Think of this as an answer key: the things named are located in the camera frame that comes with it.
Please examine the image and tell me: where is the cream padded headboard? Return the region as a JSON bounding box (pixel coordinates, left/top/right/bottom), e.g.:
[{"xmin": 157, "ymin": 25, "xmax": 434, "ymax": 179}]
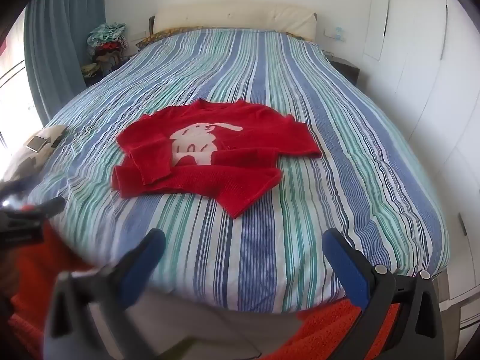
[{"xmin": 149, "ymin": 3, "xmax": 319, "ymax": 42}]

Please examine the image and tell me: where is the pile of colourful clothes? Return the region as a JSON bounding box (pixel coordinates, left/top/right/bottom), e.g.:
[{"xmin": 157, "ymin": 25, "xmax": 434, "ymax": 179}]
[{"xmin": 82, "ymin": 22, "xmax": 130, "ymax": 83}]

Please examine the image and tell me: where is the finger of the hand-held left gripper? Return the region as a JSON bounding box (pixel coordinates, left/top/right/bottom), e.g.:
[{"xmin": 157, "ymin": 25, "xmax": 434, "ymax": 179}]
[{"xmin": 35, "ymin": 196, "xmax": 67, "ymax": 219}]

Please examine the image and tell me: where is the dark nightstand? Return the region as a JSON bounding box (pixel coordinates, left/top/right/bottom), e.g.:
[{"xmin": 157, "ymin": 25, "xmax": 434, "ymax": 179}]
[{"xmin": 325, "ymin": 55, "xmax": 361, "ymax": 87}]

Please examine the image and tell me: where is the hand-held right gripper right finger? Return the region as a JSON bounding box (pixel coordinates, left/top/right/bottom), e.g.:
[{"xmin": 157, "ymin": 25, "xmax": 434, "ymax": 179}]
[{"xmin": 322, "ymin": 227, "xmax": 446, "ymax": 360}]

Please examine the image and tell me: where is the red sweater with white animal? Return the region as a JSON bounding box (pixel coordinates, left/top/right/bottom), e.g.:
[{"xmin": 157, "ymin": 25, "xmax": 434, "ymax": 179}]
[{"xmin": 111, "ymin": 98, "xmax": 322, "ymax": 220}]

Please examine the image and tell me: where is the yellow patterned pillow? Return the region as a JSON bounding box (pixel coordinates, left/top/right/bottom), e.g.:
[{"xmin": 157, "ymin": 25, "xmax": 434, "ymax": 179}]
[{"xmin": 136, "ymin": 26, "xmax": 205, "ymax": 50}]

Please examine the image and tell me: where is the person's orange clothing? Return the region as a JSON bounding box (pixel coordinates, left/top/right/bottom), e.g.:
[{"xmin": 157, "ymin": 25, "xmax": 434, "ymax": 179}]
[{"xmin": 259, "ymin": 298, "xmax": 400, "ymax": 360}]

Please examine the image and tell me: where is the blue curtain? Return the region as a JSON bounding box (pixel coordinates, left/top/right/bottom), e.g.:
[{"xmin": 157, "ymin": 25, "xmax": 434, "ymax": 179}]
[{"xmin": 23, "ymin": 0, "xmax": 107, "ymax": 122}]

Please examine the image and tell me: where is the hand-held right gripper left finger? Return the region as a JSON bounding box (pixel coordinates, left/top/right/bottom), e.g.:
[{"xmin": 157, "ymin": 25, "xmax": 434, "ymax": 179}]
[{"xmin": 43, "ymin": 228, "xmax": 167, "ymax": 360}]

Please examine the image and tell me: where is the bed with striped cover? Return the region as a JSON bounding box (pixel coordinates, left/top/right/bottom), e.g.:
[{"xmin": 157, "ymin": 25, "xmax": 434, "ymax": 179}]
[{"xmin": 26, "ymin": 26, "xmax": 451, "ymax": 314}]

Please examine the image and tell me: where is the white wardrobe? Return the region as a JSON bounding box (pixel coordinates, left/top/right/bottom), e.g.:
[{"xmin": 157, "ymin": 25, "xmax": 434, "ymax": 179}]
[{"xmin": 362, "ymin": 0, "xmax": 480, "ymax": 331}]

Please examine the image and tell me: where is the window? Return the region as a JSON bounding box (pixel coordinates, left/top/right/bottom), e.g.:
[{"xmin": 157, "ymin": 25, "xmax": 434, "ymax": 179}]
[{"xmin": 0, "ymin": 41, "xmax": 44, "ymax": 151}]

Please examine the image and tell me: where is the beige cushion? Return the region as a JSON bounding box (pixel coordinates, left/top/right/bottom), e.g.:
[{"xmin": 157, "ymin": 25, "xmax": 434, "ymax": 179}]
[{"xmin": 2, "ymin": 125, "xmax": 68, "ymax": 184}]

